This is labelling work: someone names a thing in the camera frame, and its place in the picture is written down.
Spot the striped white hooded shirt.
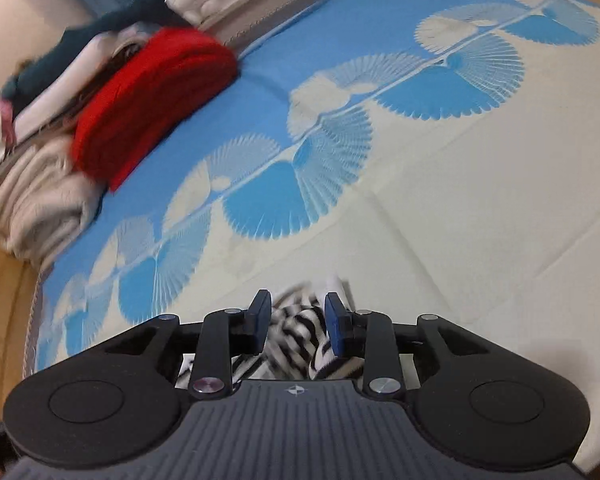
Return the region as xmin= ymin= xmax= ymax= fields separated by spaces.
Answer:
xmin=174 ymin=274 xmax=416 ymax=391

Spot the blue white patterned bedsheet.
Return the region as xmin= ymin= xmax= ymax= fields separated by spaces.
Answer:
xmin=26 ymin=0 xmax=600 ymax=469

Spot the cream folded quilt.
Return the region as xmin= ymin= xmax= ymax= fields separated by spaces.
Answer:
xmin=0 ymin=134 xmax=105 ymax=270

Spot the red folded blanket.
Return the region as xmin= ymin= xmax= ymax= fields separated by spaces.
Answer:
xmin=71 ymin=27 xmax=238 ymax=191

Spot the white folded bedding stack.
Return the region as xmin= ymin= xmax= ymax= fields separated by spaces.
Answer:
xmin=4 ymin=25 xmax=149 ymax=160

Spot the dark teal shark plush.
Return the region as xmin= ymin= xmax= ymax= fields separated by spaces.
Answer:
xmin=0 ymin=0 xmax=189 ymax=114

